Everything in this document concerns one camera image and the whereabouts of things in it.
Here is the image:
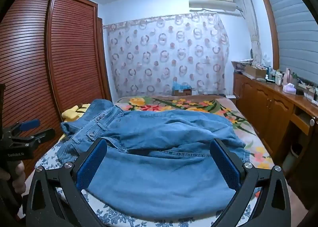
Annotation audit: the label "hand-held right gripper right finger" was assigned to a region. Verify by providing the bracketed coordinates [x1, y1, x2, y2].
[209, 138, 292, 227]

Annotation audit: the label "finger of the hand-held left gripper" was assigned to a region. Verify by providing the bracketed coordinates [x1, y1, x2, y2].
[4, 119, 41, 138]
[10, 128, 55, 146]

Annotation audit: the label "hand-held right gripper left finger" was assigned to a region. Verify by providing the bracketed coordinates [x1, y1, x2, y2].
[25, 138, 108, 227]

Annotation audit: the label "blue denim pants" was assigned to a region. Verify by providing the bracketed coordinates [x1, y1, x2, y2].
[58, 99, 251, 221]

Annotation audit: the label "person's left hand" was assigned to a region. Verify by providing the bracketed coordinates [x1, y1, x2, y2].
[0, 161, 26, 193]

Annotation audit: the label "yellow cloth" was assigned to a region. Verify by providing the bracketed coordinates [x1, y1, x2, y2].
[62, 103, 91, 122]

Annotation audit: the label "colourful floral blanket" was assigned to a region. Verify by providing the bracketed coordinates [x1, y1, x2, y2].
[115, 95, 274, 171]

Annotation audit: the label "grey trash bin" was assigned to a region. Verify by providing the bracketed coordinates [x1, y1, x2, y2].
[282, 143, 303, 174]

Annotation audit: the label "wooden sideboard cabinet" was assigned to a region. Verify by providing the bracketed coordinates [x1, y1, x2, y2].
[232, 72, 318, 163]

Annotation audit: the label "wooden louvered wardrobe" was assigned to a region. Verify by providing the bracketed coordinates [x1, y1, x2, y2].
[0, 0, 112, 168]

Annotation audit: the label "small cardboard box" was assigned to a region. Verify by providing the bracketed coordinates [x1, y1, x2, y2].
[172, 88, 193, 97]

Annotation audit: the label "open cardboard box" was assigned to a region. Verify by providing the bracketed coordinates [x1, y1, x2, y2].
[245, 64, 268, 80]

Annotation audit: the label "pink tissue box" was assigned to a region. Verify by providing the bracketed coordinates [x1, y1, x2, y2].
[283, 83, 298, 96]

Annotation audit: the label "patterned flat box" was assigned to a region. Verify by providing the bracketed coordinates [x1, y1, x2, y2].
[231, 59, 254, 72]

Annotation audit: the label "cluster of toiletry bottles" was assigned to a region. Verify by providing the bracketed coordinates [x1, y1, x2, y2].
[265, 65, 294, 86]

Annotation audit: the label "circle patterned curtain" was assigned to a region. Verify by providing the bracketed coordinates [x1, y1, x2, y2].
[104, 12, 230, 97]

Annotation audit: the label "cream window curtain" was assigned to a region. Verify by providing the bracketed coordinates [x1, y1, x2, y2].
[235, 0, 264, 66]

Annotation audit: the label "grey window blind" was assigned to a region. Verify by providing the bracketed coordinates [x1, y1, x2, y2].
[262, 0, 318, 86]

